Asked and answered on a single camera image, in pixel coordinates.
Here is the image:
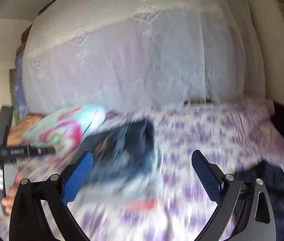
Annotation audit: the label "blue denim jeans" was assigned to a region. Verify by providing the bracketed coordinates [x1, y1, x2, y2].
[71, 119, 156, 184]

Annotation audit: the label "dark navy garment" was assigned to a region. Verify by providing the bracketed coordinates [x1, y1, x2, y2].
[235, 160, 284, 240]

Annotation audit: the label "purple floral bedspread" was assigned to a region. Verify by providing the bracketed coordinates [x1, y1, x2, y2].
[0, 97, 284, 241]

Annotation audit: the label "floral folded quilt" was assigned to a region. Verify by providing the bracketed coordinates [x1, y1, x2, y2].
[23, 105, 106, 158]

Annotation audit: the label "brown satin pillow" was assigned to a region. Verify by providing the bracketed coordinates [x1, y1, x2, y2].
[7, 114, 45, 146]

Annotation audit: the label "blue patterned hanging cloth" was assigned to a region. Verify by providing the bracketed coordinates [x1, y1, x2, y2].
[14, 51, 29, 121]

